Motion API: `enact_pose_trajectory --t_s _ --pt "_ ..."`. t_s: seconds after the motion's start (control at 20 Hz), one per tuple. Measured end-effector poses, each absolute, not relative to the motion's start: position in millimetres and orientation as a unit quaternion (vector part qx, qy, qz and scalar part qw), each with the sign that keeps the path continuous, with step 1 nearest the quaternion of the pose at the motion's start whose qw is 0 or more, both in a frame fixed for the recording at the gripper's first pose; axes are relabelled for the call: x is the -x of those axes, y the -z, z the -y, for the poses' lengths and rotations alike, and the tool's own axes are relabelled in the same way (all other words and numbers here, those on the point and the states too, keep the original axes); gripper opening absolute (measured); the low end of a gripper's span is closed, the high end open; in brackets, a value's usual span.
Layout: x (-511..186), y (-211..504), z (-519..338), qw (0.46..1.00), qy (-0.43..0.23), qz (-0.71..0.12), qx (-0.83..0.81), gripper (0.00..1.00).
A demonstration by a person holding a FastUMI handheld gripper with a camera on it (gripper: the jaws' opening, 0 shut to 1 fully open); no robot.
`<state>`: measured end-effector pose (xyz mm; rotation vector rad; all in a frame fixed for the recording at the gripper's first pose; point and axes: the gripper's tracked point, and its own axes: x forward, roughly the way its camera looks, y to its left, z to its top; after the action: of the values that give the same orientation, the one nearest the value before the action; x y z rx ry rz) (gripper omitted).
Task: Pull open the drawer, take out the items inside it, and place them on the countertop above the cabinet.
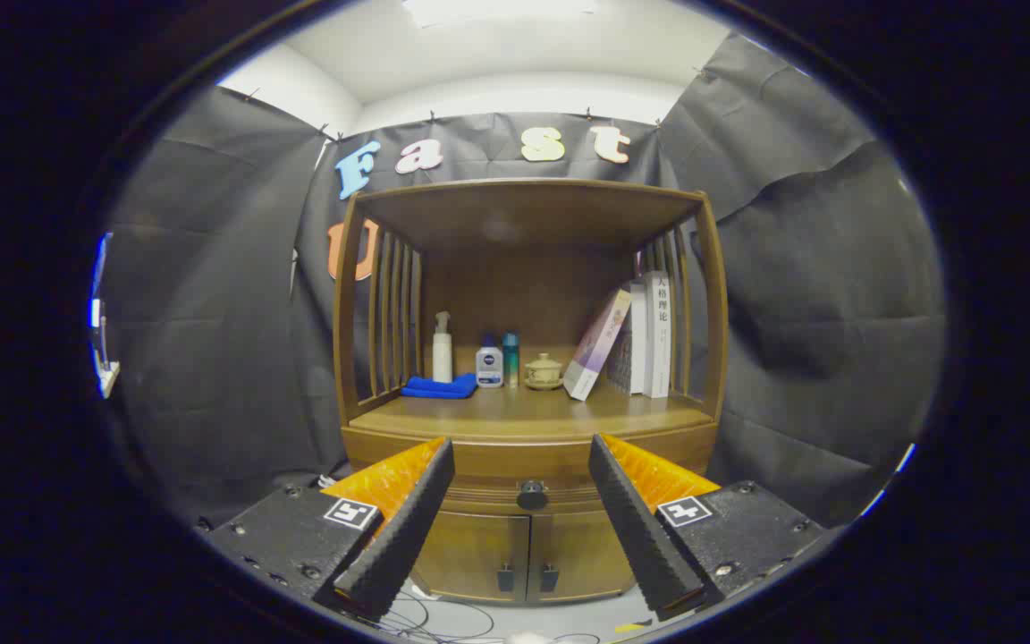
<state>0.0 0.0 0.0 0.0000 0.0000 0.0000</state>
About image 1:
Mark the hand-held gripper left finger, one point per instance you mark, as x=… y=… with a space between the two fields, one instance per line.
x=408 y=528

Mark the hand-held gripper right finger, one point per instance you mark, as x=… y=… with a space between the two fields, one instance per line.
x=636 y=528

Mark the wooden drawer with black knob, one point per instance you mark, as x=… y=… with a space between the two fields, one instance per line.
x=524 y=461

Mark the wooden cabinet door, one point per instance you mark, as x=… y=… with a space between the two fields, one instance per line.
x=582 y=550
x=470 y=555

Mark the wooden countertop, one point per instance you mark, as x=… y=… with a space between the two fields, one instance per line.
x=515 y=411

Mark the wooden cabinet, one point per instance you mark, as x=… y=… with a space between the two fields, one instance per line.
x=524 y=215

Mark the blue folded cloth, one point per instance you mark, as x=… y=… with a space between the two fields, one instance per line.
x=434 y=388

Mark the dark patterned book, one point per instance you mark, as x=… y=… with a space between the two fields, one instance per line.
x=627 y=362

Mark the white pump bottle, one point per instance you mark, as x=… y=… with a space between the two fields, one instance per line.
x=442 y=358

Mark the white bottle with blue cap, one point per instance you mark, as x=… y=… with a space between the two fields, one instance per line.
x=489 y=368

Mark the beige lidded teacup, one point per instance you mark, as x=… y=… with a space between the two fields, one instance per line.
x=543 y=371

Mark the purple and white book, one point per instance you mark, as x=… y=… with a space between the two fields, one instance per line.
x=595 y=349

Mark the teal bottle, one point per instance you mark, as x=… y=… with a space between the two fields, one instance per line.
x=511 y=358

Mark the white and blue device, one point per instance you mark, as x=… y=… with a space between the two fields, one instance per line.
x=104 y=358

